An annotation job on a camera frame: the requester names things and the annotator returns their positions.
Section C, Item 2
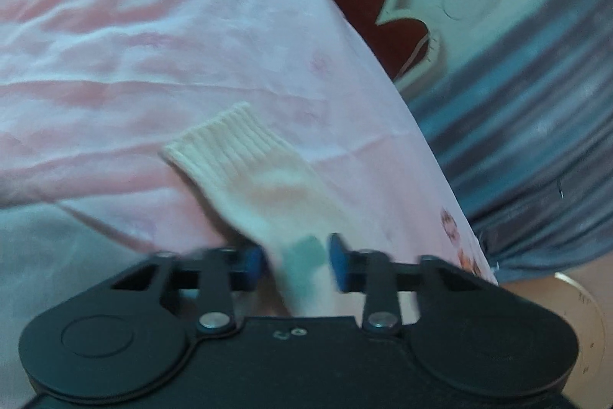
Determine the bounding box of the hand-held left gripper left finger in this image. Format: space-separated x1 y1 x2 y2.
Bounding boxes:
111 246 265 336

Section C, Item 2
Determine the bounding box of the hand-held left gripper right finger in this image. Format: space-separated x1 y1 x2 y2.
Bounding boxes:
328 233 500 336

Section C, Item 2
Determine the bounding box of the blue curtain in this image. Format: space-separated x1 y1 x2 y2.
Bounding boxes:
406 0 613 284

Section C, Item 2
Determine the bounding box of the pink floral bed sheet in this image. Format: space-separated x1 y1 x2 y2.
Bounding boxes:
0 0 500 409

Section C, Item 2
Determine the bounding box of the cream round table top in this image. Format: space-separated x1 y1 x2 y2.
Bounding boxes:
502 271 608 396

